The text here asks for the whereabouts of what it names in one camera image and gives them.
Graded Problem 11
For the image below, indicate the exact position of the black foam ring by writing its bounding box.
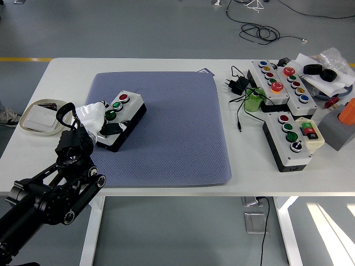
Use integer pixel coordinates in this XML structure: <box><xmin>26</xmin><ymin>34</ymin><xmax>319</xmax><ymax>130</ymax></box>
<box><xmin>320</xmin><ymin>69</ymin><xmax>338</xmax><ymax>83</ymax></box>
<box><xmin>303</xmin><ymin>64</ymin><xmax>323</xmax><ymax>75</ymax></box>

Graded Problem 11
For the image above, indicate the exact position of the small dark brown object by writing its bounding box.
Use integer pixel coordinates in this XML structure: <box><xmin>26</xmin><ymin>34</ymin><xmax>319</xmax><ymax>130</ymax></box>
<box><xmin>37</xmin><ymin>102</ymin><xmax>58</xmax><ymax>111</ymax></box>

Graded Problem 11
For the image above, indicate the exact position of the long black floor cable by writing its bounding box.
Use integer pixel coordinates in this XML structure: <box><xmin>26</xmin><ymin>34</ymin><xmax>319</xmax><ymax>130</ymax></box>
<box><xmin>277</xmin><ymin>0</ymin><xmax>355</xmax><ymax>20</ymax></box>

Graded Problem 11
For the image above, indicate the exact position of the coiled black floor cable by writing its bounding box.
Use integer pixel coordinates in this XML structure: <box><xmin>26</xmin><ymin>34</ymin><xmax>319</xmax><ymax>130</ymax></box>
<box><xmin>226</xmin><ymin>0</ymin><xmax>308</xmax><ymax>45</ymax></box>

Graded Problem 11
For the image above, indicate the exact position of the purple card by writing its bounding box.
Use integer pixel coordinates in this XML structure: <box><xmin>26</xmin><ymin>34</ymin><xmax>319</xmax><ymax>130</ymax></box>
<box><xmin>196</xmin><ymin>68</ymin><xmax>216</xmax><ymax>78</ymax></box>

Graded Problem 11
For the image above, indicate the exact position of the four-button control box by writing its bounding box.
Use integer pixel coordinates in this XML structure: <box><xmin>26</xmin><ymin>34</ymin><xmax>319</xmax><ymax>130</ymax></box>
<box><xmin>95</xmin><ymin>90</ymin><xmax>148</xmax><ymax>152</ymax></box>
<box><xmin>262</xmin><ymin>111</ymin><xmax>313</xmax><ymax>173</ymax></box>

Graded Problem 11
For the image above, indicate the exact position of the red knob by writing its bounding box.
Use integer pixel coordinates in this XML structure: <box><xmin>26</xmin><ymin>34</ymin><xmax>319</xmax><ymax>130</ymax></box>
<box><xmin>324</xmin><ymin>97</ymin><xmax>341</xmax><ymax>109</ymax></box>

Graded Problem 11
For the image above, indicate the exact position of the blue-grey textured mat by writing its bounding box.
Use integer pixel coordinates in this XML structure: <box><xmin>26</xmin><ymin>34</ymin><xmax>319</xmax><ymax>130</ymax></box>
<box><xmin>83</xmin><ymin>71</ymin><xmax>233</xmax><ymax>188</ymax></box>

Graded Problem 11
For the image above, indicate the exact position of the clear bubble wrap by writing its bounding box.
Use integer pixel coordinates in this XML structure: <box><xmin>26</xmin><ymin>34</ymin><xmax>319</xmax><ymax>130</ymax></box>
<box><xmin>310</xmin><ymin>47</ymin><xmax>355</xmax><ymax>81</ymax></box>

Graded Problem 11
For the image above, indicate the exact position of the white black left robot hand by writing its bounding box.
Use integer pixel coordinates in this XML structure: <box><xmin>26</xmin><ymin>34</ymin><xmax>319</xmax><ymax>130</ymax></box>
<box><xmin>74</xmin><ymin>100</ymin><xmax>131</xmax><ymax>141</ymax></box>

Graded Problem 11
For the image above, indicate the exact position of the black power adapter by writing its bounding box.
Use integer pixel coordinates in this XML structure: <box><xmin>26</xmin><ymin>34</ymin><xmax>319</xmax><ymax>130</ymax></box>
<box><xmin>224</xmin><ymin>76</ymin><xmax>250</xmax><ymax>96</ymax></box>

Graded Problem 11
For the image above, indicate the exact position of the black adapter cord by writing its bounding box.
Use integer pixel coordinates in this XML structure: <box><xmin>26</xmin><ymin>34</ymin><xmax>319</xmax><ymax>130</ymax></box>
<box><xmin>229</xmin><ymin>65</ymin><xmax>275</xmax><ymax>132</ymax></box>

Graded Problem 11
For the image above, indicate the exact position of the grey block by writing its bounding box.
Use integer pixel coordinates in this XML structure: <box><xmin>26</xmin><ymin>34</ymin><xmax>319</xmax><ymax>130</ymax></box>
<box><xmin>317</xmin><ymin>104</ymin><xmax>355</xmax><ymax>152</ymax></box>

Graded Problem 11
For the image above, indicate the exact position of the cream green-red switch box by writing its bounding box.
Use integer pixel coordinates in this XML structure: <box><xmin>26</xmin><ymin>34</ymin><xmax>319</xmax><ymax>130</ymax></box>
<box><xmin>294</xmin><ymin>116</ymin><xmax>325</xmax><ymax>155</ymax></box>

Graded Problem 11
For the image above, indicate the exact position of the blue-rimmed plate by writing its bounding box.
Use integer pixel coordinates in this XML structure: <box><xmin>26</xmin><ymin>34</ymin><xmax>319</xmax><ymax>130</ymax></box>
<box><xmin>313</xmin><ymin>83</ymin><xmax>354</xmax><ymax>101</ymax></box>

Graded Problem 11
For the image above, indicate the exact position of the orange cylinder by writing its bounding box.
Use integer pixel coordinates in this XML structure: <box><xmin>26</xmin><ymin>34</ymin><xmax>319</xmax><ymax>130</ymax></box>
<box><xmin>338</xmin><ymin>98</ymin><xmax>355</xmax><ymax>125</ymax></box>

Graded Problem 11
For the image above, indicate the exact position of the five-button box lit red mushroom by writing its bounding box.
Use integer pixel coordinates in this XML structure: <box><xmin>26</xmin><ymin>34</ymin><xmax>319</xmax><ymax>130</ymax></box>
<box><xmin>247</xmin><ymin>60</ymin><xmax>291</xmax><ymax>113</ymax></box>

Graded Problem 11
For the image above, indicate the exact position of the white table leg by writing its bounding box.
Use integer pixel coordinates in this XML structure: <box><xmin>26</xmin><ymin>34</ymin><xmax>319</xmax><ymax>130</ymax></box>
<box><xmin>273</xmin><ymin>196</ymin><xmax>303</xmax><ymax>266</ymax></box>
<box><xmin>79</xmin><ymin>196</ymin><xmax>106</xmax><ymax>266</ymax></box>

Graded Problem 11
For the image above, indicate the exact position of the black hanging cable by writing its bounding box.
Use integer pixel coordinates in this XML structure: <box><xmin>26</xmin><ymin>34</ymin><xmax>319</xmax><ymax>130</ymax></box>
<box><xmin>256</xmin><ymin>196</ymin><xmax>271</xmax><ymax>266</ymax></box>

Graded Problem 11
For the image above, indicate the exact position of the white oval dish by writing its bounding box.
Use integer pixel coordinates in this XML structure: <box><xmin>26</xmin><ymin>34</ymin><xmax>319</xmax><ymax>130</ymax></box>
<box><xmin>19</xmin><ymin>99</ymin><xmax>72</xmax><ymax>136</ymax></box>

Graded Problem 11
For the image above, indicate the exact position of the white floor cord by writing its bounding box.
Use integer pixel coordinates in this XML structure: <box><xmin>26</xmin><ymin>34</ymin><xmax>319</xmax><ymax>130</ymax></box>
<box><xmin>243</xmin><ymin>0</ymin><xmax>266</xmax><ymax>13</ymax></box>

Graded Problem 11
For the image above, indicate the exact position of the person's shoe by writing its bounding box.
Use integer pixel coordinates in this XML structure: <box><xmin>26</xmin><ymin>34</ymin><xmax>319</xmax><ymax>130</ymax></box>
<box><xmin>0</xmin><ymin>107</ymin><xmax>22</xmax><ymax>128</ymax></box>

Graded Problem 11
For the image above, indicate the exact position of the white foam sheet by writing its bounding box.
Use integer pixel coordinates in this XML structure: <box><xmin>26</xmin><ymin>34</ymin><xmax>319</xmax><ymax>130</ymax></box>
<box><xmin>293</xmin><ymin>53</ymin><xmax>355</xmax><ymax>98</ymax></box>

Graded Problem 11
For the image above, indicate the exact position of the metal floor socket box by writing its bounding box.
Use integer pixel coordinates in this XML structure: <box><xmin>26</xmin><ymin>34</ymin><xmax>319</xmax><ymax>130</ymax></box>
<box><xmin>244</xmin><ymin>212</ymin><xmax>269</xmax><ymax>235</ymax></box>

